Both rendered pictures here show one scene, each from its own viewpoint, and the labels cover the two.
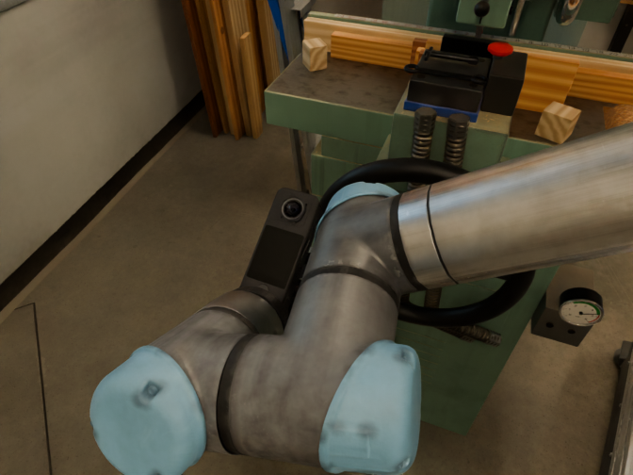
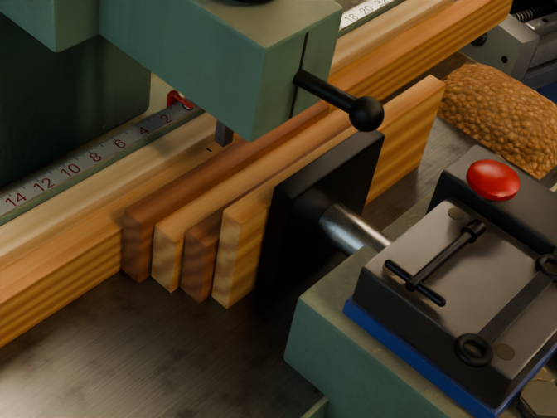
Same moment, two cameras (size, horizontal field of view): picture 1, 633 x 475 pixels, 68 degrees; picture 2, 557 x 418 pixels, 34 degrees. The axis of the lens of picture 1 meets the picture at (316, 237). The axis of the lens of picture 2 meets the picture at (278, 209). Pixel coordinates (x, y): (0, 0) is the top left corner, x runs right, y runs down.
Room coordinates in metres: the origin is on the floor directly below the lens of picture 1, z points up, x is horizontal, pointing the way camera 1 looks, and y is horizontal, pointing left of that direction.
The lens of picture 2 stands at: (0.59, 0.18, 1.35)
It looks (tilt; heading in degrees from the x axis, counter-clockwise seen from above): 45 degrees down; 283
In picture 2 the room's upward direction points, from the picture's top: 12 degrees clockwise
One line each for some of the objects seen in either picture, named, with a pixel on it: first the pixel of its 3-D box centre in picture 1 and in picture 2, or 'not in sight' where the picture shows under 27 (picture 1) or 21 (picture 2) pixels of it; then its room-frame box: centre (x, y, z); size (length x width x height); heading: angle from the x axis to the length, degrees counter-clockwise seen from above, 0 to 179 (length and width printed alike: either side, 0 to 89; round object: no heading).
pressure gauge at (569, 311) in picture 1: (578, 308); not in sight; (0.45, -0.42, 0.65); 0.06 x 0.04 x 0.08; 69
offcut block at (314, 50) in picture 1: (315, 54); not in sight; (0.78, 0.00, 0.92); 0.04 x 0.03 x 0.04; 22
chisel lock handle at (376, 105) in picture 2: (483, 3); (336, 94); (0.67, -0.23, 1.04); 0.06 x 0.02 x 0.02; 159
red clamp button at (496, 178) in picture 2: (500, 48); (493, 179); (0.57, -0.23, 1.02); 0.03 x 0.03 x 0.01
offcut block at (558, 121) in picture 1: (557, 122); not in sight; (0.57, -0.33, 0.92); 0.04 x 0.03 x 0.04; 47
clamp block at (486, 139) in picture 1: (451, 127); (440, 347); (0.56, -0.19, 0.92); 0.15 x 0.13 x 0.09; 69
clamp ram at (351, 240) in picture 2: (464, 78); (355, 238); (0.63, -0.21, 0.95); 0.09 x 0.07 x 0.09; 69
